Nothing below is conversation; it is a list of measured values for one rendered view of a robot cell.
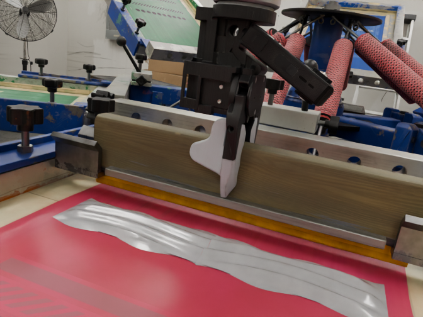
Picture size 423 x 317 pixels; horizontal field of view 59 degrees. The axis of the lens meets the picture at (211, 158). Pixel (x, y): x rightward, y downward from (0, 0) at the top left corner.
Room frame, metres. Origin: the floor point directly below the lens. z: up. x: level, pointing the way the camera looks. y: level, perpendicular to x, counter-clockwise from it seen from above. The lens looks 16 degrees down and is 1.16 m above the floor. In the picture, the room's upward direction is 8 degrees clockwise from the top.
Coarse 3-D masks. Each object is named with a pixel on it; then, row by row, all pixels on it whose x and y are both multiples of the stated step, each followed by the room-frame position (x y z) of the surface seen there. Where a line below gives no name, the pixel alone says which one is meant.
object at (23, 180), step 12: (24, 168) 0.45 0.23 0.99; (36, 168) 0.46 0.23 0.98; (48, 168) 0.48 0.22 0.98; (0, 180) 0.41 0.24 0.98; (12, 180) 0.43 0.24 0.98; (24, 180) 0.45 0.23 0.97; (36, 180) 0.46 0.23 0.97; (48, 180) 0.48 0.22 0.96; (0, 192) 0.41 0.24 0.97; (12, 192) 0.43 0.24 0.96; (24, 192) 0.44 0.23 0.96
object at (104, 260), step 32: (96, 192) 0.48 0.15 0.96; (128, 192) 0.49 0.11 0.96; (32, 224) 0.37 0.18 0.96; (64, 224) 0.38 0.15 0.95; (192, 224) 0.42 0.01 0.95; (224, 224) 0.43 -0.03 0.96; (0, 256) 0.30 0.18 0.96; (32, 256) 0.31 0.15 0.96; (64, 256) 0.32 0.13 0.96; (96, 256) 0.32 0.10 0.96; (128, 256) 0.33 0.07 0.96; (160, 256) 0.34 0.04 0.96; (128, 288) 0.28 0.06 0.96; (160, 288) 0.29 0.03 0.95
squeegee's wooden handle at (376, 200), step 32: (96, 128) 0.49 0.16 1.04; (128, 128) 0.47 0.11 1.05; (160, 128) 0.46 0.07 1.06; (128, 160) 0.47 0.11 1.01; (160, 160) 0.46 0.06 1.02; (192, 160) 0.44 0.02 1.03; (256, 160) 0.42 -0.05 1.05; (288, 160) 0.41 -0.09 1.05; (320, 160) 0.40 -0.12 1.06; (256, 192) 0.42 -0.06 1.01; (288, 192) 0.41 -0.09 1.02; (320, 192) 0.39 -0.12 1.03; (352, 192) 0.38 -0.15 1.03; (384, 192) 0.37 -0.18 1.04; (416, 192) 0.37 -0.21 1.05; (352, 224) 0.38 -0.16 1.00; (384, 224) 0.37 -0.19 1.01
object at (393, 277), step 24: (240, 240) 0.40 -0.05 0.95; (264, 240) 0.40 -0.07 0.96; (288, 240) 0.41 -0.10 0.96; (336, 264) 0.37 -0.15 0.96; (360, 264) 0.38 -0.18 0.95; (384, 264) 0.38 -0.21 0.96; (192, 288) 0.29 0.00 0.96; (216, 288) 0.30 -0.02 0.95; (240, 288) 0.30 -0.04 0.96; (192, 312) 0.26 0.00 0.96; (216, 312) 0.26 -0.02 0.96; (240, 312) 0.27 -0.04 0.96; (264, 312) 0.27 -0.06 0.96; (288, 312) 0.28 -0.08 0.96; (312, 312) 0.28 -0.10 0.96; (336, 312) 0.29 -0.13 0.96; (408, 312) 0.30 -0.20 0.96
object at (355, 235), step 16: (112, 176) 0.47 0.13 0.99; (128, 176) 0.46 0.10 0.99; (144, 176) 0.46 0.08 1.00; (176, 192) 0.44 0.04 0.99; (192, 192) 0.43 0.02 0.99; (208, 192) 0.43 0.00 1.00; (240, 208) 0.41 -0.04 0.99; (256, 208) 0.40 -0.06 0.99; (272, 208) 0.41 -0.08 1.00; (288, 224) 0.39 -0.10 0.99; (304, 224) 0.39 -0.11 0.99; (320, 224) 0.38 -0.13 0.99; (336, 224) 0.39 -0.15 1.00; (352, 240) 0.37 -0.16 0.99; (368, 240) 0.36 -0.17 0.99; (384, 240) 0.36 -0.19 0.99
